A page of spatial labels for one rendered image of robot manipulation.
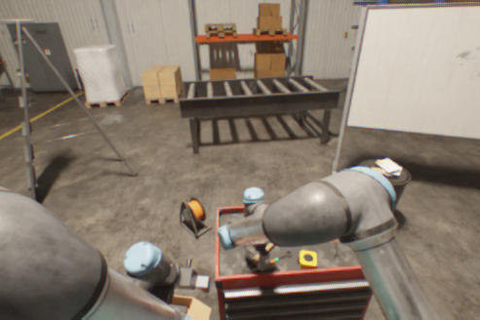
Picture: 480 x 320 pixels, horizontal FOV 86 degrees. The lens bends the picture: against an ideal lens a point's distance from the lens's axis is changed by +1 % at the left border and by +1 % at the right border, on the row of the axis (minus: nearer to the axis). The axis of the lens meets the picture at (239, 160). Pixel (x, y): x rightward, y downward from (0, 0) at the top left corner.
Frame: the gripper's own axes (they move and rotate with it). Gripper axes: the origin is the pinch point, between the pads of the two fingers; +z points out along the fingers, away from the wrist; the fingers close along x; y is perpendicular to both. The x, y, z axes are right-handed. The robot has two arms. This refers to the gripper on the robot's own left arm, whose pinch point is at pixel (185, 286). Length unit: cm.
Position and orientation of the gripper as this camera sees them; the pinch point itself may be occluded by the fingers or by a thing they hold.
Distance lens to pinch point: 94.6
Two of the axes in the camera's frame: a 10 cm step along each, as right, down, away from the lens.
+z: 2.0, 6.1, 7.7
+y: 0.8, -7.9, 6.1
